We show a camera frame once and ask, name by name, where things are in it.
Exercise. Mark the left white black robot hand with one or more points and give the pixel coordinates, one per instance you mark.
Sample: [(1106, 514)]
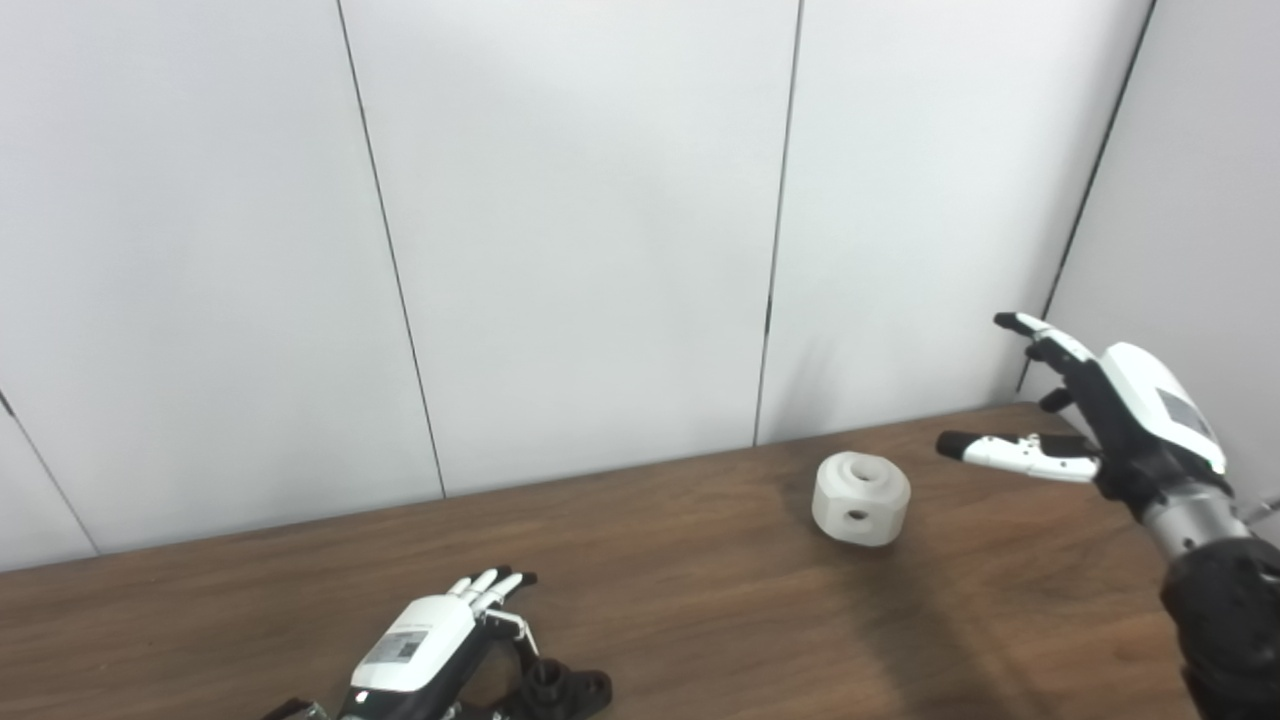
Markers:
[(415, 645)]

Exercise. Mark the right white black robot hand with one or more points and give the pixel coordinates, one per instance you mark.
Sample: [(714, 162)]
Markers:
[(1150, 410)]

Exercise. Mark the black holder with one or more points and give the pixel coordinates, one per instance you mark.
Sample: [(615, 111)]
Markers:
[(575, 690)]

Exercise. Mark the round white piece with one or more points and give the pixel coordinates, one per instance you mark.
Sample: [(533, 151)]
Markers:
[(880, 515)]

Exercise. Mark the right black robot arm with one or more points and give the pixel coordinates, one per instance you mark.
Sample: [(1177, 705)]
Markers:
[(1230, 620)]

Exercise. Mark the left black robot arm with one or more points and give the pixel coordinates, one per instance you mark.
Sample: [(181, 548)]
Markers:
[(300, 712)]

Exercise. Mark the black panel hinge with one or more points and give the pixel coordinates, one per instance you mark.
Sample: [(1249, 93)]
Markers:
[(768, 318)]

